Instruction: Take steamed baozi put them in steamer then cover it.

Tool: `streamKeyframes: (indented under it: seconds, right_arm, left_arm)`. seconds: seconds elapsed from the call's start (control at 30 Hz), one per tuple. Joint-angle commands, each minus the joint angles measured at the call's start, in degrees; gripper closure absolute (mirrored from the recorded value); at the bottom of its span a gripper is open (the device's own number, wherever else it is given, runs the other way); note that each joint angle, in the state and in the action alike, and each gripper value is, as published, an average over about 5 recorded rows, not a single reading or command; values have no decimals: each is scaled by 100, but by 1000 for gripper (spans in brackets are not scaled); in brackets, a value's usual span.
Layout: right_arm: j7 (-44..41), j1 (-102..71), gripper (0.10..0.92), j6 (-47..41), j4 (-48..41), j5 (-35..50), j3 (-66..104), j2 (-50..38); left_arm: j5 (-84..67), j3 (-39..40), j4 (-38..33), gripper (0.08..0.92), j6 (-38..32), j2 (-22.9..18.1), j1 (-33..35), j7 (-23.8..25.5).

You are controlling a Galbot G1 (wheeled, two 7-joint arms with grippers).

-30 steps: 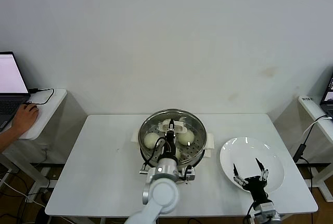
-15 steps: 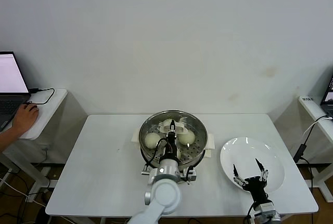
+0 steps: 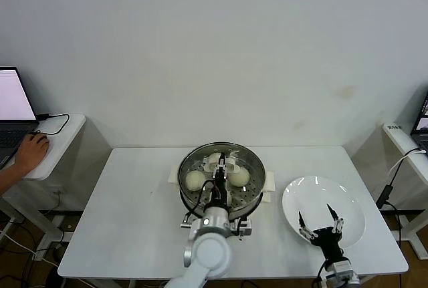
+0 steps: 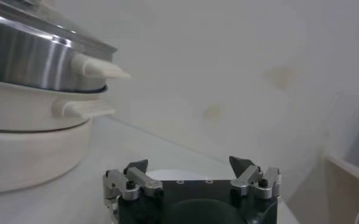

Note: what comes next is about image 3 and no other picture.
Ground person's bare forearm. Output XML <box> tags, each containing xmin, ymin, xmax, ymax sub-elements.
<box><xmin>0</xmin><ymin>160</ymin><xmax>24</xmax><ymax>192</ymax></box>

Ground white steamed baozi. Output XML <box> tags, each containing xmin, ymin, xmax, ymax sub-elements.
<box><xmin>229</xmin><ymin>167</ymin><xmax>251</xmax><ymax>188</ymax></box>
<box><xmin>184</xmin><ymin>170</ymin><xmax>207</xmax><ymax>192</ymax></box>
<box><xmin>205</xmin><ymin>153</ymin><xmax>221</xmax><ymax>170</ymax></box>

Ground laptop with blank screen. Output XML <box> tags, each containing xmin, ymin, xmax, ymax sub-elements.
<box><xmin>0</xmin><ymin>66</ymin><xmax>40</xmax><ymax>166</ymax></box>

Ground white laptop cable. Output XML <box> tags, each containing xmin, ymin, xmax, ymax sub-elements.
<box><xmin>390</xmin><ymin>147</ymin><xmax>427</xmax><ymax>178</ymax></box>

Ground white side table with label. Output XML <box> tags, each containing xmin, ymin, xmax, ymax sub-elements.
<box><xmin>382</xmin><ymin>122</ymin><xmax>428</xmax><ymax>259</ymax></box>

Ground black cable adapter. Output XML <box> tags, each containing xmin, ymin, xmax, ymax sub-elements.
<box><xmin>374</xmin><ymin>184</ymin><xmax>394</xmax><ymax>210</ymax></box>

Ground black laptop cable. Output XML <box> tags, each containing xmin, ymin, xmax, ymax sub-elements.
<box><xmin>35</xmin><ymin>113</ymin><xmax>70</xmax><ymax>135</ymax></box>

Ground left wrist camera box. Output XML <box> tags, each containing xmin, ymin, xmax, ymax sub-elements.
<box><xmin>233</xmin><ymin>217</ymin><xmax>253</xmax><ymax>237</ymax></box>

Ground white round plate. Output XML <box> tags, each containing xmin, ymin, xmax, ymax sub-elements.
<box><xmin>281</xmin><ymin>176</ymin><xmax>366</xmax><ymax>251</ymax></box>

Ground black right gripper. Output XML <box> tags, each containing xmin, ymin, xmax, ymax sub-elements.
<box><xmin>297</xmin><ymin>203</ymin><xmax>346</xmax><ymax>262</ymax></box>

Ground laptop showing video windows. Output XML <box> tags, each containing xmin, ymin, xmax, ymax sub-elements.
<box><xmin>410</xmin><ymin>89</ymin><xmax>428</xmax><ymax>154</ymax></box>

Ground stainless steel steamer basket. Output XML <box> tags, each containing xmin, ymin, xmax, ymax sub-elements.
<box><xmin>177</xmin><ymin>140</ymin><xmax>268</xmax><ymax>217</ymax></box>

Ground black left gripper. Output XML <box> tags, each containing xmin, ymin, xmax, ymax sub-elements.
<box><xmin>209</xmin><ymin>151</ymin><xmax>232</xmax><ymax>208</ymax></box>

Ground person's bare hand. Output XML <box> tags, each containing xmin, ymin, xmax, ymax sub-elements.
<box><xmin>15</xmin><ymin>133</ymin><xmax>50</xmax><ymax>174</ymax></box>

